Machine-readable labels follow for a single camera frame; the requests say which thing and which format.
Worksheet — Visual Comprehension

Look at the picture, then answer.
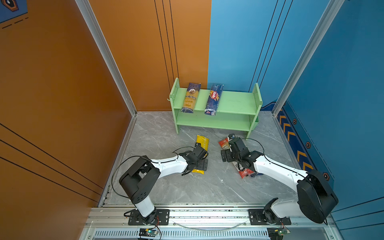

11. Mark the red spaghetti bag white label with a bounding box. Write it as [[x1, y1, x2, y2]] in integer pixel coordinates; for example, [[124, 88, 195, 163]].
[[219, 137, 257, 179]]

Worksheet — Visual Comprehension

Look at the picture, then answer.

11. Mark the yellow Pastatime spaghetti bag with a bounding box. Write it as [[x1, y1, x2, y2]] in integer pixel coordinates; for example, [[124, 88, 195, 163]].
[[192, 135, 209, 175]]

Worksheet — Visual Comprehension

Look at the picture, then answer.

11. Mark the blue Barilla spaghetti box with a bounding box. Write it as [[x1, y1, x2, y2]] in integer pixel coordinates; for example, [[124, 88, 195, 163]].
[[205, 84, 224, 116]]

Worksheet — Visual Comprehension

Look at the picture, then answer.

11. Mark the Ankara spaghetti bag blue yellow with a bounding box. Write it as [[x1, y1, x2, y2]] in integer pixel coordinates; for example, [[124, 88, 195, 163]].
[[181, 83, 201, 114]]

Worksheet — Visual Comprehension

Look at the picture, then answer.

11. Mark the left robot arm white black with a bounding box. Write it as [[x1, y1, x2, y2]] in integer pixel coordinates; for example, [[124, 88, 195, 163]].
[[119, 143, 209, 222]]

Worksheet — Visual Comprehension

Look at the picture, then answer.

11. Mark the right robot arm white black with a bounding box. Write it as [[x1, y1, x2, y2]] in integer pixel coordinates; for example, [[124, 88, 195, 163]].
[[221, 135, 339, 225]]

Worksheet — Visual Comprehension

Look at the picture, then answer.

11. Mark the green two-tier wooden shelf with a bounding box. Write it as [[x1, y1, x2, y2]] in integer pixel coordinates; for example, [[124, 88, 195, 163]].
[[169, 78, 263, 138]]

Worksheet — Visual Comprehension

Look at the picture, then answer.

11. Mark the left green circuit board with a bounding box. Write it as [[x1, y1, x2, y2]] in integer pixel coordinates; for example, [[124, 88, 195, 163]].
[[139, 228, 159, 240]]

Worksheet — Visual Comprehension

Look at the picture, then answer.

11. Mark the right circuit board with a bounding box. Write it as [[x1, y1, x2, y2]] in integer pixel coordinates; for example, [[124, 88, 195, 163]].
[[267, 228, 287, 240]]

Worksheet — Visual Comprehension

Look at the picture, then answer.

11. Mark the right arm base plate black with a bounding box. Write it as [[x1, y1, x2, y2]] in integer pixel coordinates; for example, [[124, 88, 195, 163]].
[[248, 209, 292, 226]]

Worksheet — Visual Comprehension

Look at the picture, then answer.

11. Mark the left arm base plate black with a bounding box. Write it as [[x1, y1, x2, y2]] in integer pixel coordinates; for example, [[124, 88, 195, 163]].
[[124, 209, 170, 226]]

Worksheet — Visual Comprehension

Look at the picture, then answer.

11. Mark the white cable on rail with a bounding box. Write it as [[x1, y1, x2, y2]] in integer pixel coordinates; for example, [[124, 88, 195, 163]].
[[172, 221, 248, 232]]

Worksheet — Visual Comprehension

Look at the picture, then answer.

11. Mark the aluminium front rail frame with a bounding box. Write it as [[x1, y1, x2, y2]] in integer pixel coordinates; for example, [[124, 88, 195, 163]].
[[80, 204, 343, 240]]

